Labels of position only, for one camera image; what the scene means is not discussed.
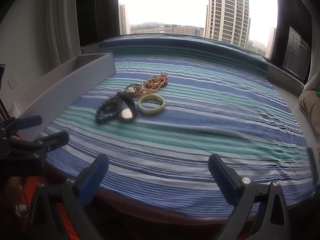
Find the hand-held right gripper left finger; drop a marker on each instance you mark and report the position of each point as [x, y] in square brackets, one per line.
[96, 173]

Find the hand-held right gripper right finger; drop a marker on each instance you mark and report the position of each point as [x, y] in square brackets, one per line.
[222, 177]

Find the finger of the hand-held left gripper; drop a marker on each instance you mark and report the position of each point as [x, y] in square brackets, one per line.
[30, 121]
[55, 140]

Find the grey cardboard box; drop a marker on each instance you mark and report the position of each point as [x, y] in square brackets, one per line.
[57, 87]

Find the green jade bangle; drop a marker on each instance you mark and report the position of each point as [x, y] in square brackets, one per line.
[151, 109]

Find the blue green striped blanket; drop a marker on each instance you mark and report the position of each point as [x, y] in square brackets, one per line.
[200, 130]

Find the pale curtain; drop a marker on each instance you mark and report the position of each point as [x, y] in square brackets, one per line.
[62, 22]

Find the beige cushion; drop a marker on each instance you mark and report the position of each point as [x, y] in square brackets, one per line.
[311, 105]

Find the dark window blind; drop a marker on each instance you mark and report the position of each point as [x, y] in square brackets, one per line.
[97, 12]

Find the green cloth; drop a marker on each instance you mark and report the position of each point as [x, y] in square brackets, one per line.
[318, 91]

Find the grey window blind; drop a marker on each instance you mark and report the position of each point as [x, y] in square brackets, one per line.
[297, 52]

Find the white sheer curtain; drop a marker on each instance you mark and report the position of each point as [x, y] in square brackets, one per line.
[313, 62]

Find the tall beige tower building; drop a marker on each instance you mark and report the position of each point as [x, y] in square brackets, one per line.
[226, 15]

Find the white wall socket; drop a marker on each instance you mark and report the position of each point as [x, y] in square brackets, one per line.
[12, 82]

